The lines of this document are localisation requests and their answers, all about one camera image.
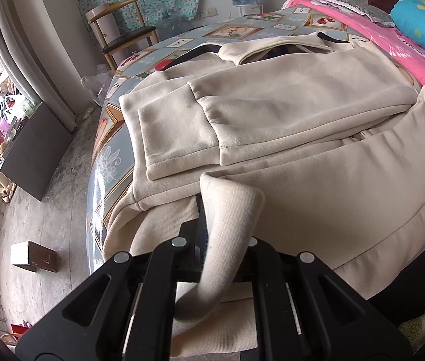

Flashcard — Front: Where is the cream zip-up jacket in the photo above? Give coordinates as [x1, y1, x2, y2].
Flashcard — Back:
[103, 33, 425, 357]

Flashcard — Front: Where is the pink floral blanket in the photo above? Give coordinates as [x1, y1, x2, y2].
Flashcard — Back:
[282, 0, 425, 286]

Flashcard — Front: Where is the grey lace pillow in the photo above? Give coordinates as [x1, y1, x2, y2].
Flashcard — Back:
[326, 0, 395, 28]

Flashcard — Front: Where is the red gift bag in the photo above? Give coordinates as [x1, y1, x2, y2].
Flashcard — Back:
[0, 321, 32, 346]

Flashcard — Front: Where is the brown cardboard box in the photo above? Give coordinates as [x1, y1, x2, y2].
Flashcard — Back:
[10, 240, 58, 272]

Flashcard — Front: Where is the fruit pattern blue tablecloth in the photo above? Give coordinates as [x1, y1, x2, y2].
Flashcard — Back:
[86, 5, 425, 276]

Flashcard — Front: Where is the dark grey cabinet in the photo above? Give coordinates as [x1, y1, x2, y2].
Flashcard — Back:
[0, 103, 73, 200]

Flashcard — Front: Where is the white water dispenser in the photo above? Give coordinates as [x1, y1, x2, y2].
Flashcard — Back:
[231, 4, 263, 18]

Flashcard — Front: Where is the white plastic bag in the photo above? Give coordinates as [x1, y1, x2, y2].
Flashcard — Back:
[80, 63, 114, 108]

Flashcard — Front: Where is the wooden chair black seat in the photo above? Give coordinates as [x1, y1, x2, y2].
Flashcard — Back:
[87, 0, 159, 70]

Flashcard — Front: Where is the beige curtain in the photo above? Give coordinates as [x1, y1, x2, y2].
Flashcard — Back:
[0, 0, 103, 131]

